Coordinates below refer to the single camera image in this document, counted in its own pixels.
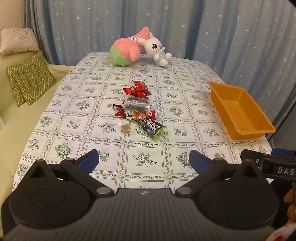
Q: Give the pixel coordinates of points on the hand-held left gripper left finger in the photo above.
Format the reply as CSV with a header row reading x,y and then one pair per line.
x,y
89,161

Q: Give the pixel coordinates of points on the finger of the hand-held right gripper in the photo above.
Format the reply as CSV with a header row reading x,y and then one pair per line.
x,y
252,156
284,153

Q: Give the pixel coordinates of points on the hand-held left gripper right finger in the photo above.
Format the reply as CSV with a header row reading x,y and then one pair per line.
x,y
196,161

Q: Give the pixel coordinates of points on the orange plastic tray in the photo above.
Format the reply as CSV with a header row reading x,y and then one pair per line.
x,y
240,111

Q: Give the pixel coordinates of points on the clear brown candy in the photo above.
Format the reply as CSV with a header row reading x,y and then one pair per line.
x,y
126,128

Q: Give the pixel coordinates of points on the green black snack packet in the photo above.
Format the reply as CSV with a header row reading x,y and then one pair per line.
x,y
150,128

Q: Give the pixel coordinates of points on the dark red snack packet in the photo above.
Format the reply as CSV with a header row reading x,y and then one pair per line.
x,y
120,111

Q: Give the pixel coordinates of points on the red orange candy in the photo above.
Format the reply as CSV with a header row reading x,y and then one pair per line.
x,y
148,114

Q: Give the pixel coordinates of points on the clear packet of dark snacks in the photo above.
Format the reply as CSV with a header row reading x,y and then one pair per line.
x,y
136,104

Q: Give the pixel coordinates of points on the small red snack packet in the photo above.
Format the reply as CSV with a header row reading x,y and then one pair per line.
x,y
143,95

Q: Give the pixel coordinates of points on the large red snack packet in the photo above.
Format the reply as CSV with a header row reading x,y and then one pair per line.
x,y
141,87

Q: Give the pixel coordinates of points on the person's right hand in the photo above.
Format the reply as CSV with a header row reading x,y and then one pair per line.
x,y
291,201

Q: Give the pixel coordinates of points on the green sofa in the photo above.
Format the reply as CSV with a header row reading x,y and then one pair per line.
x,y
16,129

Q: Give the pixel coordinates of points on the green zigzag cushion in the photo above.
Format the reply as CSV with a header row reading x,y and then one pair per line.
x,y
13,85
34,76

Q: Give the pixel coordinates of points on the pink starfish plush toy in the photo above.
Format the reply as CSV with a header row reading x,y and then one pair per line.
x,y
126,49

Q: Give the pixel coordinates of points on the white bunny plush toy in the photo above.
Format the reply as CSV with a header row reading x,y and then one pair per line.
x,y
153,47

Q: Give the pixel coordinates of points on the white pillow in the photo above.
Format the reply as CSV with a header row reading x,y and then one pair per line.
x,y
17,39

